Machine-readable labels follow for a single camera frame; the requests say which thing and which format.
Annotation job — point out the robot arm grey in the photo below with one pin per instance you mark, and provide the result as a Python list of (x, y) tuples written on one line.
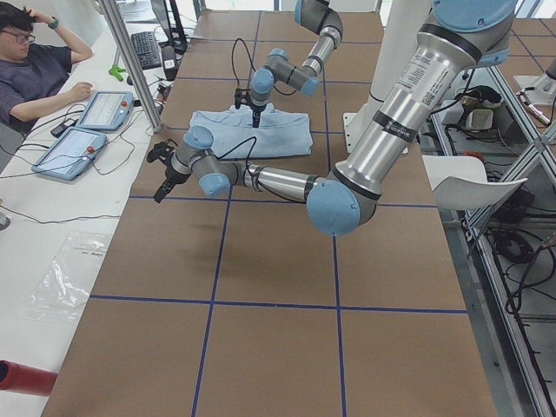
[(303, 76), (456, 36)]

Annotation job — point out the lower blue teach pendant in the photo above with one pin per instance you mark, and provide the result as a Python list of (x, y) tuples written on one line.
[(70, 154)]

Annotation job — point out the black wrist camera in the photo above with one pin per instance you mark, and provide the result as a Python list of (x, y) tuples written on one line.
[(162, 151), (242, 97)]

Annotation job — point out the green plastic clamp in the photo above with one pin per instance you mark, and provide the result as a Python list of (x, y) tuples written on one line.
[(117, 72)]

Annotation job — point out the red cylinder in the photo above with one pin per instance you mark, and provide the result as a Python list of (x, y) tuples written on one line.
[(21, 379)]

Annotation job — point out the blue teach pendant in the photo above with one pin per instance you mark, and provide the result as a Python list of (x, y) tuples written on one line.
[(106, 111), (70, 154)]

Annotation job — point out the seated person dark shirt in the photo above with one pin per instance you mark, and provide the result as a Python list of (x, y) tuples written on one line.
[(32, 74)]

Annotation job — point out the clear plastic bag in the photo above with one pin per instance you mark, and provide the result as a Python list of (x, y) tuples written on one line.
[(64, 290)]

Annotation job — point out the upper blue teach pendant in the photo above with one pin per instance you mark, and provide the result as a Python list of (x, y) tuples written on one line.
[(106, 111)]

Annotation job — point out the white plastic chair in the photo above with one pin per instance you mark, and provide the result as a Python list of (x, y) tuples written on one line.
[(460, 183)]

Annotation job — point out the light blue button-up shirt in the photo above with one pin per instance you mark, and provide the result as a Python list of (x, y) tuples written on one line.
[(280, 134)]

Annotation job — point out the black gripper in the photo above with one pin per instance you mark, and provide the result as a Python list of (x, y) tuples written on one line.
[(171, 176), (256, 109)]

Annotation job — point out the aluminium frame post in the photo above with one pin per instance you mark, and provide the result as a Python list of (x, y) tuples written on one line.
[(121, 36)]

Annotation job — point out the black computer keyboard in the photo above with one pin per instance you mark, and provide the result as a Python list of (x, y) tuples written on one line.
[(147, 49)]

